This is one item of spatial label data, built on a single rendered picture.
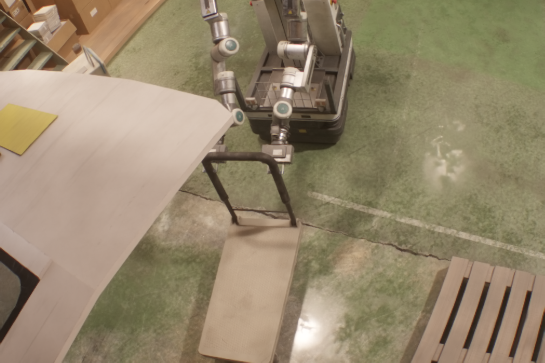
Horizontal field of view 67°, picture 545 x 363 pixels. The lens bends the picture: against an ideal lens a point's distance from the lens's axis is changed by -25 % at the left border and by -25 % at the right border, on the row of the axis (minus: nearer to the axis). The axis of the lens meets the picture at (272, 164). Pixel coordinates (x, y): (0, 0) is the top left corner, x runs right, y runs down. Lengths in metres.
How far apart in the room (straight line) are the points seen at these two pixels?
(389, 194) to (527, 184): 0.99
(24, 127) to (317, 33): 2.34
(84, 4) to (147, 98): 4.29
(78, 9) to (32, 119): 4.06
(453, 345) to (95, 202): 1.91
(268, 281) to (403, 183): 0.99
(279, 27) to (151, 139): 2.10
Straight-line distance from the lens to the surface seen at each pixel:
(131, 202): 0.97
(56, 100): 1.42
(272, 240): 2.73
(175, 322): 2.91
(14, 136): 1.38
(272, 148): 2.41
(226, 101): 2.51
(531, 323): 2.59
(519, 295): 2.63
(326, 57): 3.41
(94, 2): 5.56
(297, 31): 2.49
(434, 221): 2.91
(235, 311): 2.59
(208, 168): 2.47
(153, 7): 5.32
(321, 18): 3.22
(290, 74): 2.44
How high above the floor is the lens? 2.49
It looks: 49 degrees down
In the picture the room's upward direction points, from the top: 21 degrees counter-clockwise
